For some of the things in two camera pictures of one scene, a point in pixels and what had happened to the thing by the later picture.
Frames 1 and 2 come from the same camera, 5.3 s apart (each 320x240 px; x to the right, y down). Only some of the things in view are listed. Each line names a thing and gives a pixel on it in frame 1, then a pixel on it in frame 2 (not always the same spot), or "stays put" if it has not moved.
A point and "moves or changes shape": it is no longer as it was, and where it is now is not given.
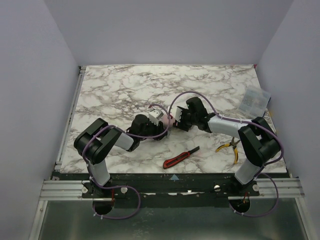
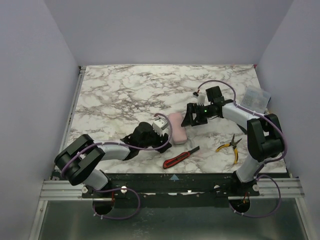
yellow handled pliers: [235, 150] stays put
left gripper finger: [160, 137] -> [164, 148]
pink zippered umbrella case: [164, 120] moves or changes shape
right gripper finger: [178, 114] -> [191, 108]
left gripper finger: [159, 128] -> [160, 140]
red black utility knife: [171, 162] stays put
